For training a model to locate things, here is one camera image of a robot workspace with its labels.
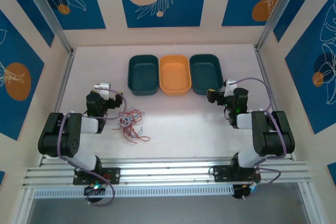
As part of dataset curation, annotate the red cable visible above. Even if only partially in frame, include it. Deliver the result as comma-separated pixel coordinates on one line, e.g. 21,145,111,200
112,107,151,145

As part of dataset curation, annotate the teal plastic bin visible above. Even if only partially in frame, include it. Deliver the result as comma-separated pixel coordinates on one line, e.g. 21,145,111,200
127,55,160,96
188,54,224,95

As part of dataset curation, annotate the orange plastic bin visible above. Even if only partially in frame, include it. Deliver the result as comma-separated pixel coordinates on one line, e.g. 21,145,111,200
159,55,192,97

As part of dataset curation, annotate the black controller board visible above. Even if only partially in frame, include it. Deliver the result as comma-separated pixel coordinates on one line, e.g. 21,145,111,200
232,184,260,200
83,184,107,197

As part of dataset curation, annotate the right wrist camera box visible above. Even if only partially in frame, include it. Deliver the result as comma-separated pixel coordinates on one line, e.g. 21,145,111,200
223,79,237,97

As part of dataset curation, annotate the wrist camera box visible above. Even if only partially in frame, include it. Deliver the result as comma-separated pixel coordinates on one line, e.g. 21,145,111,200
93,82,111,98
223,79,237,97

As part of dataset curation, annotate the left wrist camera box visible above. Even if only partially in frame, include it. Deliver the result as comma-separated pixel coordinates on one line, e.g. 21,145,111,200
93,82,111,98

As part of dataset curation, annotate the aluminium side rail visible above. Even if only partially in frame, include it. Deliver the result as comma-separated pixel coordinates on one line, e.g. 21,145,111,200
254,47,295,162
38,49,77,167

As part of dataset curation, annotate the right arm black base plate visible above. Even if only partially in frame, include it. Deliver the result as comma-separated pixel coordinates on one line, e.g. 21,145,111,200
212,165,262,183

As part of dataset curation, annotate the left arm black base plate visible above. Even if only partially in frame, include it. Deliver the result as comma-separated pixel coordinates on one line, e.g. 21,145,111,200
72,167,121,185

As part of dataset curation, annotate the aluminium mounting rail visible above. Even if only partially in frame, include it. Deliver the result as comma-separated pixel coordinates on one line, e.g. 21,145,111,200
22,157,314,190

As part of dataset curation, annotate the aluminium frame post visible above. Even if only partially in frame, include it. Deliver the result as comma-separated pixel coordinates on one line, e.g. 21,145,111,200
255,0,304,51
18,0,76,55

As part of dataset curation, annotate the white slotted cable duct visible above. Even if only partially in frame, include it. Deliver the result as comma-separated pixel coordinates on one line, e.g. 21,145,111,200
33,185,235,199

